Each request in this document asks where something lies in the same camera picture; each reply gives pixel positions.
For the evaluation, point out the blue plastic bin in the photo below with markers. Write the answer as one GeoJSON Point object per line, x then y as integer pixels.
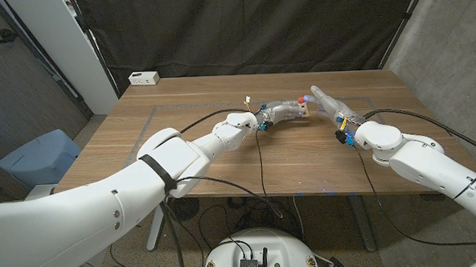
{"type": "Point", "coordinates": [38, 158]}

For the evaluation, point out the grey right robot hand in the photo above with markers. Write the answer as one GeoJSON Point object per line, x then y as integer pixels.
{"type": "Point", "coordinates": [339, 109]}

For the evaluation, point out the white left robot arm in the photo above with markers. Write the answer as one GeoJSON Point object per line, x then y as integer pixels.
{"type": "Point", "coordinates": [151, 181]}

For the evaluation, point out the grey table leg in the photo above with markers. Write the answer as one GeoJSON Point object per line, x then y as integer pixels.
{"type": "Point", "coordinates": [362, 224]}

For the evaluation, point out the large wooden panel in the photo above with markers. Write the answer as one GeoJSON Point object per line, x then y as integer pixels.
{"type": "Point", "coordinates": [180, 106]}

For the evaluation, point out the white table leg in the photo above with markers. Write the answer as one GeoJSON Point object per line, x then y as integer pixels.
{"type": "Point", "coordinates": [156, 233]}

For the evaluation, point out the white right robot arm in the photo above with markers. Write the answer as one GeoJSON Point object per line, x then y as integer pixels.
{"type": "Point", "coordinates": [428, 165]}

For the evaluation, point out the wooden block with holes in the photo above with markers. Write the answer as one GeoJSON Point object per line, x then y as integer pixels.
{"type": "Point", "coordinates": [305, 109]}

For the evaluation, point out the round black fan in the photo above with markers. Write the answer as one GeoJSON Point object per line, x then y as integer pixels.
{"type": "Point", "coordinates": [183, 209]}

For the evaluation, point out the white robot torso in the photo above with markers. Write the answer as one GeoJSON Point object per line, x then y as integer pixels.
{"type": "Point", "coordinates": [263, 241]}

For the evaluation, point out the white power strip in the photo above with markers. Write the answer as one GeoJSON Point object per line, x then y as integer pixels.
{"type": "Point", "coordinates": [144, 78]}

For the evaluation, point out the black backdrop stand pole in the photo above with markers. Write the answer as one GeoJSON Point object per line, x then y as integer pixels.
{"type": "Point", "coordinates": [404, 21]}
{"type": "Point", "coordinates": [93, 43]}

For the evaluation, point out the red screw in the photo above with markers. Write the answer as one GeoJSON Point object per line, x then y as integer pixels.
{"type": "Point", "coordinates": [301, 99]}

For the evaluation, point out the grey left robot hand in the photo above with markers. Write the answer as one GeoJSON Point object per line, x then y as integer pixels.
{"type": "Point", "coordinates": [279, 111]}

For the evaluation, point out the black backdrop curtain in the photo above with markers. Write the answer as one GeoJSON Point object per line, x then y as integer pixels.
{"type": "Point", "coordinates": [249, 28]}

